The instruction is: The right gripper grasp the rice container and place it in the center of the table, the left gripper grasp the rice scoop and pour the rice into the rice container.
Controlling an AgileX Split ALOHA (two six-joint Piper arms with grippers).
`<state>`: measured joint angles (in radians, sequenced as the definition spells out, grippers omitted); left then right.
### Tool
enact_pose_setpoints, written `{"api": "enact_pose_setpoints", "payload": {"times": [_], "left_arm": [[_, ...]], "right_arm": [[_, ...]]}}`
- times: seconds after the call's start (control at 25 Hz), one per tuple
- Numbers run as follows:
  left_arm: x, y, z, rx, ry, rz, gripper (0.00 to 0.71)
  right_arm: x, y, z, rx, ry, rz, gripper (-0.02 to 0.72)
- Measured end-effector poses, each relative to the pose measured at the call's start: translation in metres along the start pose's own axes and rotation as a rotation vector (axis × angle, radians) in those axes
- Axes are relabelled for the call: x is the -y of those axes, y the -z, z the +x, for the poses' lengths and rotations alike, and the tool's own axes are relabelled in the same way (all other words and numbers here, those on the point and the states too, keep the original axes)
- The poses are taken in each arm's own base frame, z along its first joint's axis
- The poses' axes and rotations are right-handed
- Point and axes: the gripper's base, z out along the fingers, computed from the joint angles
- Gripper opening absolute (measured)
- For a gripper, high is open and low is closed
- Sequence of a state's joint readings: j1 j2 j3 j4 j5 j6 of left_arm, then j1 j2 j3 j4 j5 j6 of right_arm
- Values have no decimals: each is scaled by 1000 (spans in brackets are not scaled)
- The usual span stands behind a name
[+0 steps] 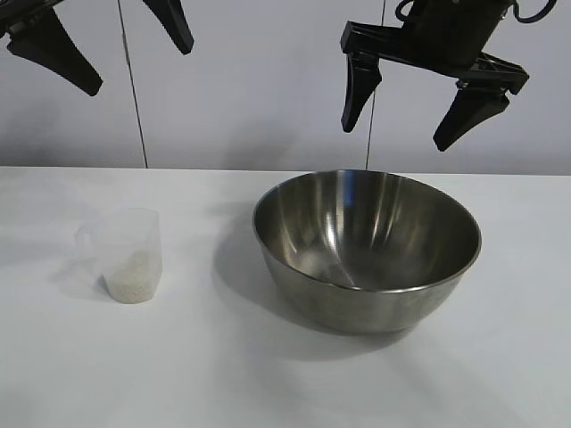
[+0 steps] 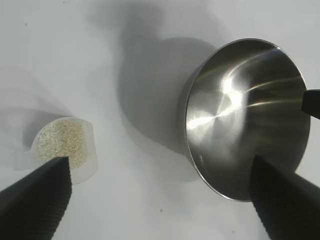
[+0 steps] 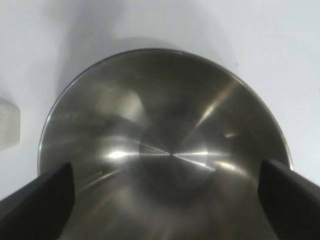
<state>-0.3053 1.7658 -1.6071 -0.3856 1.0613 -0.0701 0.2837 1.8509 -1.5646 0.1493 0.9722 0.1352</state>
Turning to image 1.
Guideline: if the clear plastic measuring cup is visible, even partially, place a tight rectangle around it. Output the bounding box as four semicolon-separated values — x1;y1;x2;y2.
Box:
75;208;165;305

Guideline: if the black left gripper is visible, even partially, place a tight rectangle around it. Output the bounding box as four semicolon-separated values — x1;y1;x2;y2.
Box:
0;0;104;97

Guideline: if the stainless steel mixing bowl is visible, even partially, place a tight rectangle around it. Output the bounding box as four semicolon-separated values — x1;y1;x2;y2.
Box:
252;169;484;335

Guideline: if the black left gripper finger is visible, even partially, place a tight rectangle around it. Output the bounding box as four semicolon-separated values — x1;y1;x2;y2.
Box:
142;0;195;56

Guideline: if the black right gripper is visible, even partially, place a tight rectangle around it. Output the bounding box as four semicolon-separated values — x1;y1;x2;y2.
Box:
341;0;530;152

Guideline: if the white uncooked rice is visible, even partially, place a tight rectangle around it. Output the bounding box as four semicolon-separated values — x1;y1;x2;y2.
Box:
103;250;162;305

